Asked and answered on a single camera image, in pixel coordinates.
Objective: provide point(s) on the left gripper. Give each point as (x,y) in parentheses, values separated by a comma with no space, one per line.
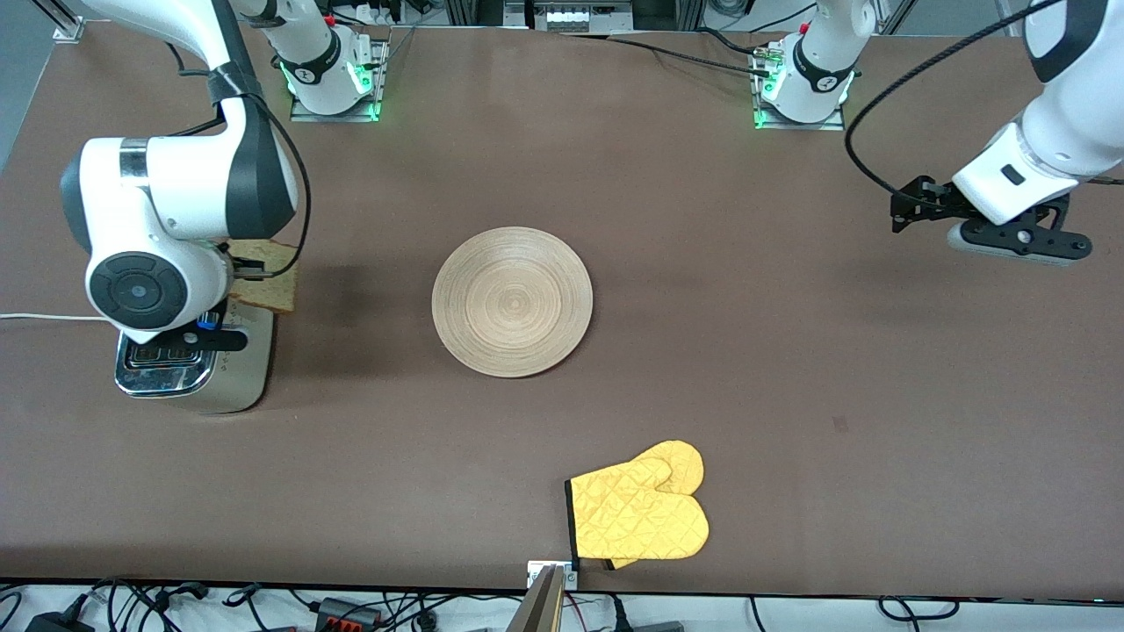
(933,199)

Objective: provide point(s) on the brown bread slice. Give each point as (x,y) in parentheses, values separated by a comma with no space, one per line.
(277,291)

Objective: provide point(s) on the round wooden plate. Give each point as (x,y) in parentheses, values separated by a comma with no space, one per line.
(512,303)

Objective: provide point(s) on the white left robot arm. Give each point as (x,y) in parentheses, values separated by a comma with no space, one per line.
(821,70)

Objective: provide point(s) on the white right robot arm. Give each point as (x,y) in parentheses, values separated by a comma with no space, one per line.
(176,184)

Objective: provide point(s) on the silver two-slot toaster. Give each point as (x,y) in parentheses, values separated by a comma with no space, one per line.
(246,369)

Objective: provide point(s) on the white power strip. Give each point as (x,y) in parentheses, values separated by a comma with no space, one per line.
(382,10)

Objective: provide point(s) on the black orange connector block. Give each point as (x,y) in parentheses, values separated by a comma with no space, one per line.
(347,614)

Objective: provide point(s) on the black power adapter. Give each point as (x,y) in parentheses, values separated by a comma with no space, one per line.
(57,624)

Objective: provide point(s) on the yellow quilted oven mitt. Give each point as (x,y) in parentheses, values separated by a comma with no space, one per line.
(637,518)

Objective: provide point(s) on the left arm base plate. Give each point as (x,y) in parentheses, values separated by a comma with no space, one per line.
(803,125)

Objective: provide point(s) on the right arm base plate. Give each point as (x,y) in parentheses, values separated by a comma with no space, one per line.
(303,112)

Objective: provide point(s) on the aluminium corner bracket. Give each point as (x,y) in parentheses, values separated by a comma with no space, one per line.
(68,33)

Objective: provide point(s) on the aluminium frame rack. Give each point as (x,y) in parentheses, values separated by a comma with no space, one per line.
(571,13)

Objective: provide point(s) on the white post bracket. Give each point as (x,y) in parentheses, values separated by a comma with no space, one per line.
(571,578)

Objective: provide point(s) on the aluminium camera post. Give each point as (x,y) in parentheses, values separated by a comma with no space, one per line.
(537,610)

